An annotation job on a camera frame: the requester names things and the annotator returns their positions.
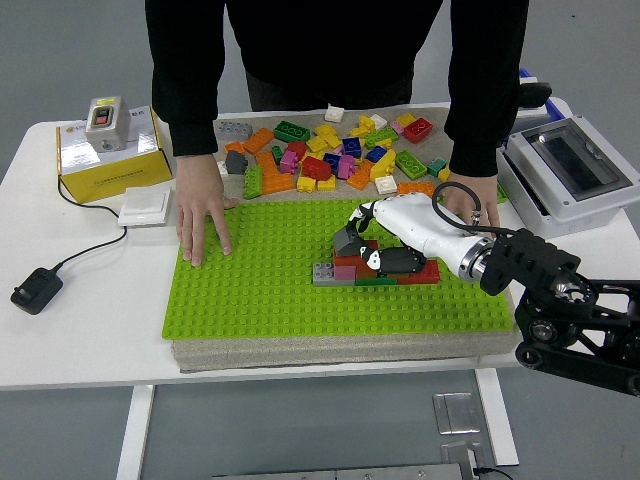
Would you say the red six-stud brick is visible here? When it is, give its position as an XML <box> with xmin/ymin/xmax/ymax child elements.
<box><xmin>301</xmin><ymin>155</ymin><xmax>334</xmax><ymax>181</ymax></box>

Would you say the dark green eight-stud brick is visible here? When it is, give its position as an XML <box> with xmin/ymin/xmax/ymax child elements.
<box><xmin>273</xmin><ymin>119</ymin><xmax>311</xmax><ymax>143</ymax></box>

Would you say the grey switch box red button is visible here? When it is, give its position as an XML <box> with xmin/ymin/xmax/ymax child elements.
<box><xmin>84</xmin><ymin>96</ymin><xmax>130</xmax><ymax>154</ymax></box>

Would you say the lime green eight-stud brick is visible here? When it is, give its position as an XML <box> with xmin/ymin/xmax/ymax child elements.
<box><xmin>363</xmin><ymin>126</ymin><xmax>400</xmax><ymax>149</ymax></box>

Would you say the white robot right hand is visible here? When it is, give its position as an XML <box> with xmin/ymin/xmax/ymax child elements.
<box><xmin>347</xmin><ymin>193</ymin><xmax>489</xmax><ymax>277</ymax></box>

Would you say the blue plastic bin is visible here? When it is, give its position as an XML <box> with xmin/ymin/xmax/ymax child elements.
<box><xmin>519</xmin><ymin>68</ymin><xmax>571</xmax><ymax>121</ymax></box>

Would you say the metal floor plate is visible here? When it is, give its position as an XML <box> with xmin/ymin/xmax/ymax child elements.
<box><xmin>432</xmin><ymin>392</ymin><xmax>481</xmax><ymax>435</ymax></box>
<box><xmin>439</xmin><ymin>442</ymin><xmax>496</xmax><ymax>469</ymax></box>

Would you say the red four-stud brick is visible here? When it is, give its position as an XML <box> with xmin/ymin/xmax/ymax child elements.
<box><xmin>402</xmin><ymin>117</ymin><xmax>434</xmax><ymax>145</ymax></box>

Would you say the person's left hand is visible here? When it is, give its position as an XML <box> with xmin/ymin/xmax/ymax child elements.
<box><xmin>442</xmin><ymin>172</ymin><xmax>501</xmax><ymax>229</ymax></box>

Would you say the orange eight-stud brick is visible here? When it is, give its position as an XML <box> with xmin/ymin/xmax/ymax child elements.
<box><xmin>397</xmin><ymin>180</ymin><xmax>435</xmax><ymax>197</ymax></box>
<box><xmin>242</xmin><ymin>127</ymin><xmax>276</xmax><ymax>155</ymax></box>

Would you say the green studded baseplate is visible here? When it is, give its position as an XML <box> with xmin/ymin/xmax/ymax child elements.
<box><xmin>160</xmin><ymin>197</ymin><xmax>515</xmax><ymax>341</ymax></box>

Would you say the black rounded plug adapter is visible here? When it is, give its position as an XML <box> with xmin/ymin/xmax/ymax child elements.
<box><xmin>522</xmin><ymin>82</ymin><xmax>553</xmax><ymax>109</ymax></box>

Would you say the dark grey sloped brick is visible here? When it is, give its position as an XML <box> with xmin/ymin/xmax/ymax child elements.
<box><xmin>224</xmin><ymin>149</ymin><xmax>249</xmax><ymax>175</ymax></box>

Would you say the light grey brick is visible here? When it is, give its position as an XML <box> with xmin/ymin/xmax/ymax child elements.
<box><xmin>312</xmin><ymin>261</ymin><xmax>357</xmax><ymax>286</ymax></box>

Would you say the large orange plate brick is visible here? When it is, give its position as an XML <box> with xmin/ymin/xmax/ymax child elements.
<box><xmin>255</xmin><ymin>150</ymin><xmax>295</xmax><ymax>196</ymax></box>

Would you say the person's right hand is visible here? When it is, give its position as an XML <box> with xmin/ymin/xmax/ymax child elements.
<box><xmin>174</xmin><ymin>153</ymin><xmax>240</xmax><ymax>268</ymax></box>

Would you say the grey metal base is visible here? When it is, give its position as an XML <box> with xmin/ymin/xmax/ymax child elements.
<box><xmin>212</xmin><ymin>462</ymin><xmax>474</xmax><ymax>480</ymax></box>

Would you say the yellow curved brick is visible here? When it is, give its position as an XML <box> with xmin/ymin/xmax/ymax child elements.
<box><xmin>369</xmin><ymin>148</ymin><xmax>396</xmax><ymax>182</ymax></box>

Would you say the white table leg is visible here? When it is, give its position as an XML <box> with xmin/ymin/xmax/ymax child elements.
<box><xmin>115</xmin><ymin>383</ymin><xmax>156</xmax><ymax>480</ymax></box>
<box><xmin>474</xmin><ymin>368</ymin><xmax>520</xmax><ymax>466</ymax></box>

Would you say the white wall switch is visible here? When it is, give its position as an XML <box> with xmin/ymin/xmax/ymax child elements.
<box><xmin>117</xmin><ymin>186</ymin><xmax>173</xmax><ymax>229</ymax></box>

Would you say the yellow cardboard box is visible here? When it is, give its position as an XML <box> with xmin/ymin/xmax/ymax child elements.
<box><xmin>55</xmin><ymin>104</ymin><xmax>175</xmax><ymax>204</ymax></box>

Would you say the grey-brown foam mat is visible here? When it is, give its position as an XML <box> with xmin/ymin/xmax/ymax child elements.
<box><xmin>169</xmin><ymin>104</ymin><xmax>519</xmax><ymax>374</ymax></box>

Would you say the black adapter cord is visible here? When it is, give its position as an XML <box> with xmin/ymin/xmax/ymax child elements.
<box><xmin>53</xmin><ymin>174</ymin><xmax>129</xmax><ymax>274</ymax></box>

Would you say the grey distribution box clear lid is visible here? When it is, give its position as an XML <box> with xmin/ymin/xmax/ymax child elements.
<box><xmin>494</xmin><ymin>115</ymin><xmax>640</xmax><ymax>239</ymax></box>

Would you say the grey sloped toy brick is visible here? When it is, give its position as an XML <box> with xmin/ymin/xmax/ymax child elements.
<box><xmin>332</xmin><ymin>229</ymin><xmax>369</xmax><ymax>256</ymax></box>

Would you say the long lime green brick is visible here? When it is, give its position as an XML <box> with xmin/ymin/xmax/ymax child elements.
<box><xmin>243</xmin><ymin>164</ymin><xmax>264</xmax><ymax>200</ymax></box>

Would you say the grey eight-stud brick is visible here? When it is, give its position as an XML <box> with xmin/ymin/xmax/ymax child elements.
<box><xmin>215</xmin><ymin>120</ymin><xmax>254</xmax><ymax>142</ymax></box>

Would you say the black power adapter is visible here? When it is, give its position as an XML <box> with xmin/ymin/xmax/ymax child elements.
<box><xmin>9</xmin><ymin>267</ymin><xmax>65</xmax><ymax>316</ymax></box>

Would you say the lime green six-stud brick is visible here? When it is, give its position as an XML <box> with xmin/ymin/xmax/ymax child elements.
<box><xmin>394</xmin><ymin>149</ymin><xmax>428</xmax><ymax>180</ymax></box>

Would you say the person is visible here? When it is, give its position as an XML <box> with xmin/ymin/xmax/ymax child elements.
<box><xmin>222</xmin><ymin>0</ymin><xmax>451</xmax><ymax>112</ymax></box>

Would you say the long red brick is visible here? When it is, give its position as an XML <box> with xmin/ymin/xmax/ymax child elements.
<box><xmin>412</xmin><ymin>259</ymin><xmax>441</xmax><ymax>285</ymax></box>

